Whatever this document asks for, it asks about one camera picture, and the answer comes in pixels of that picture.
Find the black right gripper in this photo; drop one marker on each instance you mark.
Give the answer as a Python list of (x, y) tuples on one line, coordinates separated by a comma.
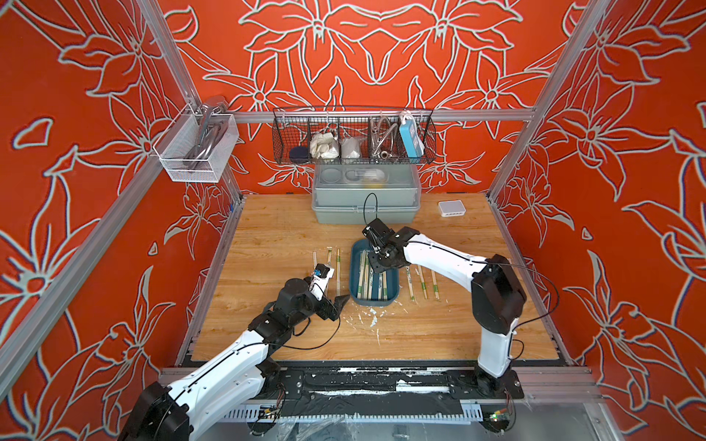
[(377, 268)]

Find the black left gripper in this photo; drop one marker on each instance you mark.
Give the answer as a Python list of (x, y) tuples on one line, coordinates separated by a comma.
[(324, 311)]

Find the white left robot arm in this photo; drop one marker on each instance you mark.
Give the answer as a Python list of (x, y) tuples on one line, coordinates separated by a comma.
[(187, 408)]

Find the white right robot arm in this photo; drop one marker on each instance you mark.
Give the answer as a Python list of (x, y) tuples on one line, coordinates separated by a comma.
[(498, 298)]

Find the wrapped chopsticks in bin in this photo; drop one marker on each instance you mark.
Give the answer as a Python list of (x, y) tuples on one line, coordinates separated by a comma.
[(370, 286)]

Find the grey-green lidded storage box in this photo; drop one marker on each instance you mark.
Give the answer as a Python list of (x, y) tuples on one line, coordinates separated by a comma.
[(357, 194)]

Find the blue white box in basket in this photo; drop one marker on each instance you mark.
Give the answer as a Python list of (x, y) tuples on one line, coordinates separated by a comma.
[(408, 132)]

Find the teal plastic chopstick bin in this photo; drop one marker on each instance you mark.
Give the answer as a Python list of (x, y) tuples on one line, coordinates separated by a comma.
[(392, 275)]

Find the metal tongs in basket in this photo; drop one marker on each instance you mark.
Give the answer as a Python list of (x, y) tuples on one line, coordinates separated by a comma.
[(209, 134)]

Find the white network switch box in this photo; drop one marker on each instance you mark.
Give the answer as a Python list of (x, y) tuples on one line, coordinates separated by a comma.
[(451, 208)]

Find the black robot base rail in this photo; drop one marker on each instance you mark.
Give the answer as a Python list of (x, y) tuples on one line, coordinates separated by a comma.
[(386, 389)]

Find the black wire wall basket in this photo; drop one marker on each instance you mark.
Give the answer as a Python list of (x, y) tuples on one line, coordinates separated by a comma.
[(361, 135)]

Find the clear plastic wall basket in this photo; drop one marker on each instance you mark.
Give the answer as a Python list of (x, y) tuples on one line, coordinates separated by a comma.
[(181, 137)]

